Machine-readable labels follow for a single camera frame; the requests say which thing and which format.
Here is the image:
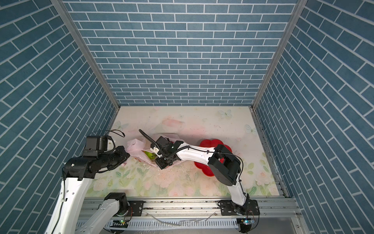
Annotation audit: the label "pink plastic bag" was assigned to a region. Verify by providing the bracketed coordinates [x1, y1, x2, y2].
[125, 136, 159, 169]

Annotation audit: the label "red flower-shaped plate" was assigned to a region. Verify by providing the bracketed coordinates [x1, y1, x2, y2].
[194, 138, 233, 177]

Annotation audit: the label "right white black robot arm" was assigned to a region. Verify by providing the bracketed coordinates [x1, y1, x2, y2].
[151, 136, 260, 217]

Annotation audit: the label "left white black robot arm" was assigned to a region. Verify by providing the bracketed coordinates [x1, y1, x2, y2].
[45, 146, 131, 234]

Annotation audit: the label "green fake fruit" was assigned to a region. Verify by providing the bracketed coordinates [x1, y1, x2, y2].
[144, 151, 157, 161]

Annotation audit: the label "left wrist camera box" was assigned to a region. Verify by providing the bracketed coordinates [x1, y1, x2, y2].
[82, 135, 116, 158]

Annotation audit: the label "right black corrugated cable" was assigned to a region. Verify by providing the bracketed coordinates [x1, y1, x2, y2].
[138, 129, 161, 150]

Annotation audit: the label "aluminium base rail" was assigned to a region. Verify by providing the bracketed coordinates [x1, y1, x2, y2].
[78, 196, 304, 234]

